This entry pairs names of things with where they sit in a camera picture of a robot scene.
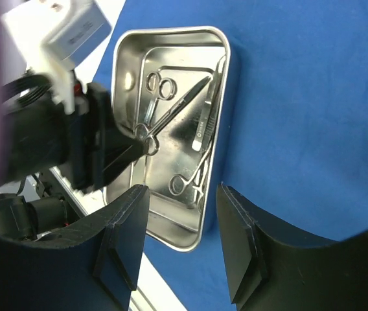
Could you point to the steel surgical scissors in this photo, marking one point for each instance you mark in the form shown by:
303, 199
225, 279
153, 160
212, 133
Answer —
161, 89

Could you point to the steel clamp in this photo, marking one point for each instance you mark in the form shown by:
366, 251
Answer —
178, 183

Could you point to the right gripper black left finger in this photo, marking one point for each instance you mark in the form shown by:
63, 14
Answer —
92, 264

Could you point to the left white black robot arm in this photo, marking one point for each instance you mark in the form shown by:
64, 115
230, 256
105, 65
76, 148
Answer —
21, 220

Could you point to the steel forceps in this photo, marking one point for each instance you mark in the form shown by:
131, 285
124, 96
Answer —
148, 134

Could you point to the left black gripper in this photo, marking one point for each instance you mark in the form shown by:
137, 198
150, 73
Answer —
43, 135

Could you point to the steel instrument tray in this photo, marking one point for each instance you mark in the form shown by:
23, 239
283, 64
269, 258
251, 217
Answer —
186, 55

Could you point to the blue surgical cloth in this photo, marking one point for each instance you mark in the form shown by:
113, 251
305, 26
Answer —
299, 140

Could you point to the steel tweezers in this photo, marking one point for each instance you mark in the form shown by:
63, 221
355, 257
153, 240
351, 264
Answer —
208, 104

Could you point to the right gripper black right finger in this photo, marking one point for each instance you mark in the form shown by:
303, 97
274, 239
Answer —
273, 265

